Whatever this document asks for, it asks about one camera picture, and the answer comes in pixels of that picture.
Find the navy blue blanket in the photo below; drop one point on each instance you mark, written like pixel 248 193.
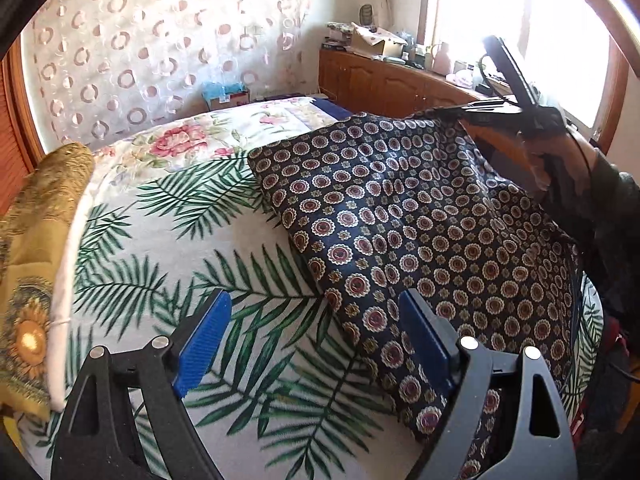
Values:
pixel 331 107

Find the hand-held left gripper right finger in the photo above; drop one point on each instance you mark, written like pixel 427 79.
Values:
pixel 425 345

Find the pink jug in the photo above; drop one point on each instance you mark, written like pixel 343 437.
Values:
pixel 442 59

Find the wooden sideboard cabinet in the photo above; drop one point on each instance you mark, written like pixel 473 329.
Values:
pixel 390 82

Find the open cardboard box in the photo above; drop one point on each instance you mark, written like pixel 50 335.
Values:
pixel 377 40

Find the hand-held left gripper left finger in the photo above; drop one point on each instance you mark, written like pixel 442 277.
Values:
pixel 202 345

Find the palm leaf print sheet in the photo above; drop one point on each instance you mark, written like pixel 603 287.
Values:
pixel 175 240

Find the person's right hand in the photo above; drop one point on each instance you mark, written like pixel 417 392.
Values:
pixel 565 157

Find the navy medallion print garment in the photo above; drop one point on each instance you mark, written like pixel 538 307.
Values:
pixel 400 210

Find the gold sunflower pillow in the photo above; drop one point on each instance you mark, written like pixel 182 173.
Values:
pixel 35 240

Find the floral blanket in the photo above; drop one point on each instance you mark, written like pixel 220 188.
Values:
pixel 200 132

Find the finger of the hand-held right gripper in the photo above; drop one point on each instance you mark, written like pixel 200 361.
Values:
pixel 482 111

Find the stack of books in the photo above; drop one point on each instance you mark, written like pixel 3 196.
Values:
pixel 340 35

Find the blue tissue pack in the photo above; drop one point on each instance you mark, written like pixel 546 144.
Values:
pixel 222 94

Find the window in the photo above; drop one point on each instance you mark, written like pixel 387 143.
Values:
pixel 550 25

